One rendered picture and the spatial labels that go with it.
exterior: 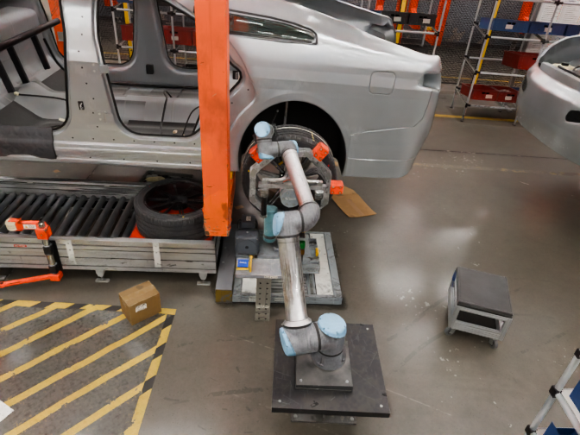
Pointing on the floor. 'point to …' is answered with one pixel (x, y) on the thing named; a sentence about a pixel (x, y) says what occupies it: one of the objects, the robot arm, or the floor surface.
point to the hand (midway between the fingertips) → (269, 134)
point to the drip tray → (161, 176)
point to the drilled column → (262, 299)
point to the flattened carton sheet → (352, 204)
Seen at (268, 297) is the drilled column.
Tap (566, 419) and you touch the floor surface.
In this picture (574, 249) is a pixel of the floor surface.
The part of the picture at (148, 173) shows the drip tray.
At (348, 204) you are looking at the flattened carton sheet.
